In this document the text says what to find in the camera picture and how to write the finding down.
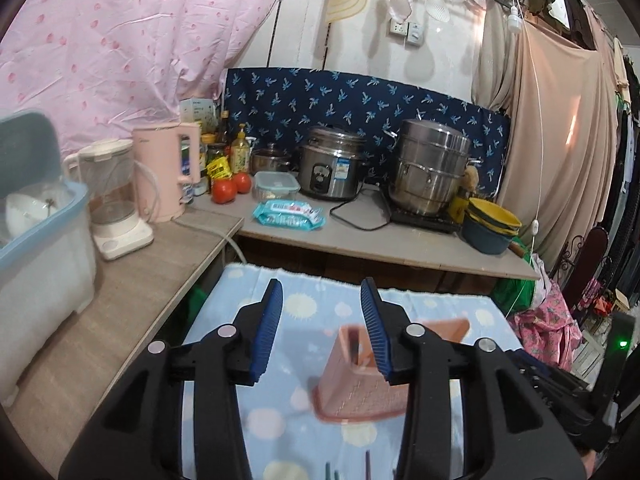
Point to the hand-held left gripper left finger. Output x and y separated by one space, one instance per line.
267 330

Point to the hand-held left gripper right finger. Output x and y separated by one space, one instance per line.
375 330

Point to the pink perforated utensil holder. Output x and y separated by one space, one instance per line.
350 385

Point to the blue dotted tablecloth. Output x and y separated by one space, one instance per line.
310 310

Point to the pink floral cloth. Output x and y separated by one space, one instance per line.
550 325

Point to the blue wet wipes packet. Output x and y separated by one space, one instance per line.
287 214

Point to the black induction cooker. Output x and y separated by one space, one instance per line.
425 221

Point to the dark metal chair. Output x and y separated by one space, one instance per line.
590 260

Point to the green bag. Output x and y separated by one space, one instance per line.
510 290

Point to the blue bowl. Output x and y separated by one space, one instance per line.
485 242

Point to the clear food container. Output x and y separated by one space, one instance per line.
275 187

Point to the yellow cup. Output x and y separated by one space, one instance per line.
456 210

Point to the red tomato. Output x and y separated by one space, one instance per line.
243 183
224 191

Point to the yellow bowl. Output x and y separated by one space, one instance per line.
492 212

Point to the yellow snack packet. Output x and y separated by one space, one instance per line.
219 169

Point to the small steel lidded pot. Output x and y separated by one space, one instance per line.
270 160

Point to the steel rice cooker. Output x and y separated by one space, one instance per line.
330 165

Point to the steel steamer pot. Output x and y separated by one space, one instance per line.
430 165

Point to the white glass kettle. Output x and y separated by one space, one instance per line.
117 240

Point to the brown loofah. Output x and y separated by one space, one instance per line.
470 179

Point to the yellow bottle green cap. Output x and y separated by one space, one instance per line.
240 152

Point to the glass jar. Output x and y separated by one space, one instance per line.
216 151

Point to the pink electric kettle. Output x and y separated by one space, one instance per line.
160 175

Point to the dark sauce bottle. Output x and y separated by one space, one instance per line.
223 127

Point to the hanging clothes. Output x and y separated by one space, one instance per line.
627 160

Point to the pale carton box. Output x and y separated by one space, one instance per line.
197 115

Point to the white dish rack blue lid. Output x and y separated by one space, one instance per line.
45 285

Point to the navy leaf-print cloth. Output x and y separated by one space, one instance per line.
350 95

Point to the beige curtain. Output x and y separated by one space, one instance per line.
550 135

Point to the white bowl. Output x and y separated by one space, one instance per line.
27 215

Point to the pink dotted sheet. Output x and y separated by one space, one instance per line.
125 35

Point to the white wall switch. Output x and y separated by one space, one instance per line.
415 34

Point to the white wall socket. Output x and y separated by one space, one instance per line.
397 28

